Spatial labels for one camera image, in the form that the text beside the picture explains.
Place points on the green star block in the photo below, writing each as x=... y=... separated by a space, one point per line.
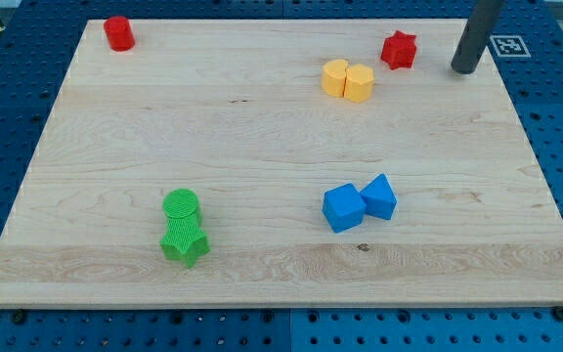
x=184 y=240

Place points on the red star block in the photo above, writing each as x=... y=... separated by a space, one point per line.
x=399 y=50

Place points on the blue cube block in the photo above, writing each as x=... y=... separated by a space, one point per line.
x=343 y=208

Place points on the light wooden board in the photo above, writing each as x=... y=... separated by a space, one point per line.
x=235 y=111

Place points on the blue triangle block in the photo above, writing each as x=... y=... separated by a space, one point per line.
x=379 y=198

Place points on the green cylinder block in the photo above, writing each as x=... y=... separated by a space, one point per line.
x=181 y=204

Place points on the yellow half-round block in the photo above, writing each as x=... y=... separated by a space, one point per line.
x=334 y=77

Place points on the yellow hexagon block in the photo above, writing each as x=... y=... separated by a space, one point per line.
x=359 y=83

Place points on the red cylinder block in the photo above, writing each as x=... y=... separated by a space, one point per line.
x=119 y=33

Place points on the white fiducial marker tag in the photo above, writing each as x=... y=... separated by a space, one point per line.
x=510 y=46

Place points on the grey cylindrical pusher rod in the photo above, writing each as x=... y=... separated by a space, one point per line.
x=475 y=35

